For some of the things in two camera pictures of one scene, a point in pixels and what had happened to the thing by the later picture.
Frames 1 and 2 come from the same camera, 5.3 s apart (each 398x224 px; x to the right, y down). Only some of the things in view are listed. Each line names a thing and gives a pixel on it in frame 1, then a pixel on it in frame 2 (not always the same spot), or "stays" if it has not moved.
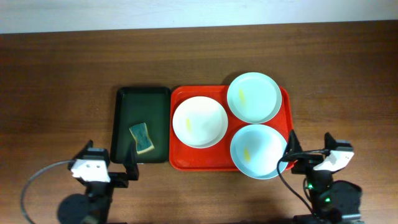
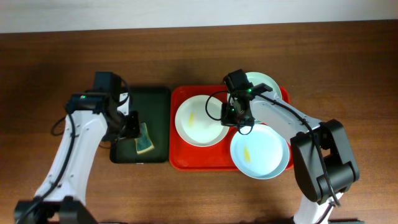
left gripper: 122,180 -> 134,132
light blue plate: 255,150 stays
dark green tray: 132,106 stays
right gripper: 306,161 -> 226,120
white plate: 200,122 stays
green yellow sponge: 142,138 stays
